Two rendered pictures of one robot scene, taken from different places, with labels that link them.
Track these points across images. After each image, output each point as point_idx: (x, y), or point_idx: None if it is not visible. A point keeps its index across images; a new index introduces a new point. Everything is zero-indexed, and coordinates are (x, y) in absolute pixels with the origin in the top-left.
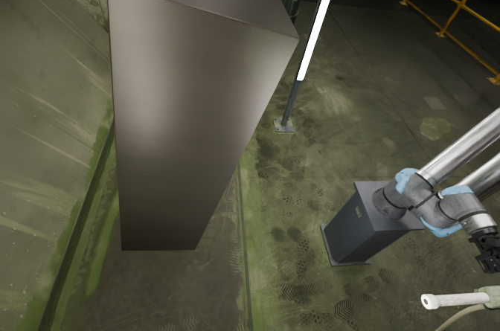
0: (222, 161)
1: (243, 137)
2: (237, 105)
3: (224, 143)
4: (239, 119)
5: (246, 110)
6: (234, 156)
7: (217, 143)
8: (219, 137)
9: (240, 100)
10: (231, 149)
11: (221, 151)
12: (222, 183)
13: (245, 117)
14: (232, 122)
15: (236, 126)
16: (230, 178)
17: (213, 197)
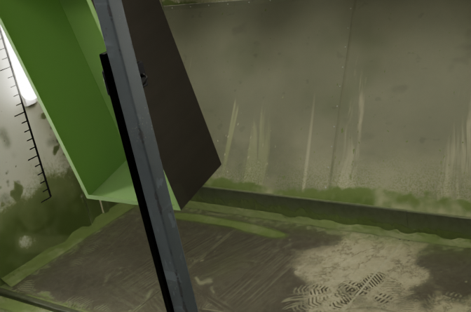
0: (25, 54)
1: (8, 32)
2: (5, 5)
3: (19, 34)
4: (7, 15)
5: (2, 9)
6: (17, 50)
7: (22, 33)
8: (20, 28)
9: (3, 1)
10: (17, 43)
11: (23, 42)
12: (32, 80)
13: (3, 15)
14: (11, 17)
15: (10, 22)
16: (26, 76)
17: (42, 99)
